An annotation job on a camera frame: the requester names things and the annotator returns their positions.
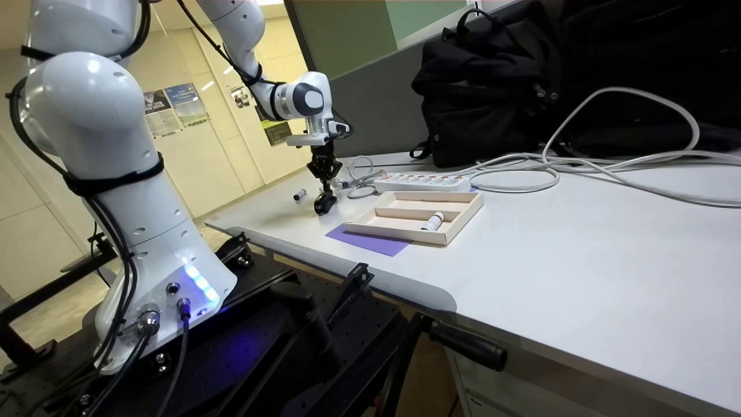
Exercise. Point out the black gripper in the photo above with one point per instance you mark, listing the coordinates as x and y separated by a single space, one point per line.
325 160

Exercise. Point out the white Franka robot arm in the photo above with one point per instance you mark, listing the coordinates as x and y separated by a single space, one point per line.
101 140

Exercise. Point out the white cylinder with black cap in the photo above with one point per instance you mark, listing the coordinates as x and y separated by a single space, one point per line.
299 196
435 224

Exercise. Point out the purple paper sheet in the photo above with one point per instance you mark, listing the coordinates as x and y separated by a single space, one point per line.
371 241

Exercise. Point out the grey desk partition panel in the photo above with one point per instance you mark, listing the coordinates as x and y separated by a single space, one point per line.
371 107

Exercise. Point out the white power strip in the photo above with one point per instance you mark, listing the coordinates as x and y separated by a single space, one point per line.
420 182

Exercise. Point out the black clamp lever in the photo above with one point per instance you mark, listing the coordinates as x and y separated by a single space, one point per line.
351 291

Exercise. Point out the black backpack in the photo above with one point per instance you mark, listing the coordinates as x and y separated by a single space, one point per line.
487 93

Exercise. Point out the large black fabric bag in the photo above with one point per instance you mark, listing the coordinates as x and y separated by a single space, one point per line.
656 62

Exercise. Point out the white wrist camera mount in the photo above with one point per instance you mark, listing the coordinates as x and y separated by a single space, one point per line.
320 131

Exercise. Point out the small wall notice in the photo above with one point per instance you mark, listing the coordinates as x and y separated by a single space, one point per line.
241 99

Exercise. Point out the wooden frame tray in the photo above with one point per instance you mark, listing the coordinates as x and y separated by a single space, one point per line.
455 222

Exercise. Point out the wall poster with photo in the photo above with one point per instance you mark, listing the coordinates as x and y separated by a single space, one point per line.
160 115
189 105

